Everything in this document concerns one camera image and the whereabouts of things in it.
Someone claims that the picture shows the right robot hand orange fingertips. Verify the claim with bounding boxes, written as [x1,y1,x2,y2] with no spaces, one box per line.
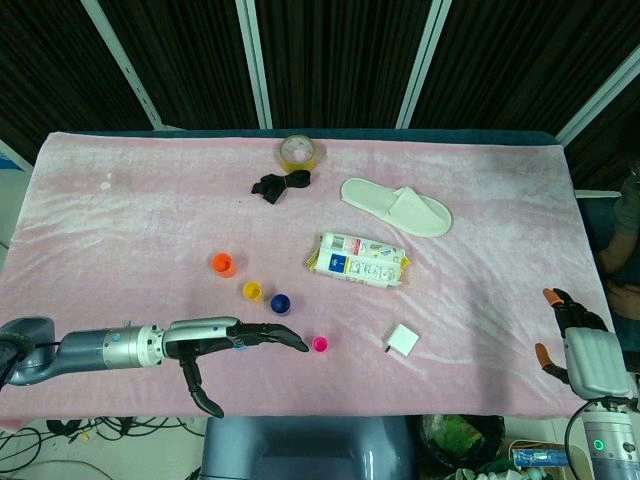
[534,287,634,400]

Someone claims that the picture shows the white tissue pack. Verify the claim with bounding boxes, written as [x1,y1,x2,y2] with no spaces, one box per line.
[305,231,412,290]

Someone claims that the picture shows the yellow tape roll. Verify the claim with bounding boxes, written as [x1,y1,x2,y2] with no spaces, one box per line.
[277,134,321,175]

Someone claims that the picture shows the orange plastic cup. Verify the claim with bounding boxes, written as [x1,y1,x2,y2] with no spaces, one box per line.
[210,252,237,279]

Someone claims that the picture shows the grey blue robot torso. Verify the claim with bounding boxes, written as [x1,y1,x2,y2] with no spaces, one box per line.
[199,415,416,480]

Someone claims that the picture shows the seated person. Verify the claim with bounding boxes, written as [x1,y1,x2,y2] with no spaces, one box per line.
[597,169,640,331]

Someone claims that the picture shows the blue labelled box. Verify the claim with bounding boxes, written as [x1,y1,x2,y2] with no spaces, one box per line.
[509,448,571,469]

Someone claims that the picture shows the pink plush table cloth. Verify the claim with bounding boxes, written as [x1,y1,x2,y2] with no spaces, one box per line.
[0,130,612,431]

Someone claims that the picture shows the white disposable slipper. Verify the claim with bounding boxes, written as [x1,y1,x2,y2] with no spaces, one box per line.
[340,177,454,238]

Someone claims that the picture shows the black sock bundle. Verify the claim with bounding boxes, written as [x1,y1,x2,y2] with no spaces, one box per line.
[250,168,312,205]

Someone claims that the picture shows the white partition post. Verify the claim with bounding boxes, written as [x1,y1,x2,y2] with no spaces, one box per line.
[79,0,164,130]
[554,47,640,145]
[234,0,274,130]
[397,0,446,130]

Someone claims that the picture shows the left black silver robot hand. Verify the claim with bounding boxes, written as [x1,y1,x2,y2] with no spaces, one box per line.
[162,315,310,418]

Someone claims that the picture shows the black bagged trash bin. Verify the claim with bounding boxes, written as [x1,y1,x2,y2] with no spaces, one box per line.
[418,413,506,474]

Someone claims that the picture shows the black floor cable tangle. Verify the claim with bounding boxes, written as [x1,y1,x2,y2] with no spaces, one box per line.
[0,417,206,480]

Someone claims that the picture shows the white frame with blue label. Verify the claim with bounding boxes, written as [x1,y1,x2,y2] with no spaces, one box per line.
[0,138,29,174]

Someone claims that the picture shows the white charger plug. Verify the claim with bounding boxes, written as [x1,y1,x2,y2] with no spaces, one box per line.
[382,323,420,357]

